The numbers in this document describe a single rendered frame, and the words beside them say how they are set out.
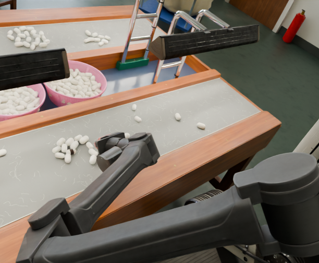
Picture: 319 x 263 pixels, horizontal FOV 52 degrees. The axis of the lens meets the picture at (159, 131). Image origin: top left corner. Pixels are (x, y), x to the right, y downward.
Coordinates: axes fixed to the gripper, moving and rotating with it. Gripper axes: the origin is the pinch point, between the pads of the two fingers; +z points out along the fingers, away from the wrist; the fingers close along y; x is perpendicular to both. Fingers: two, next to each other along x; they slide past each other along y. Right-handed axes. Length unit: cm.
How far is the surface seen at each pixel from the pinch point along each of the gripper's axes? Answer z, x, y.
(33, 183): 5.6, 6.0, 20.5
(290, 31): 125, -27, -423
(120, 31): 62, -42, -68
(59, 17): 72, -53, -38
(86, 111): 19.8, -8.4, -10.7
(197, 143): -7.1, 11.9, -40.4
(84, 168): 3.7, 7.2, 4.2
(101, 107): 19.6, -8.4, -17.6
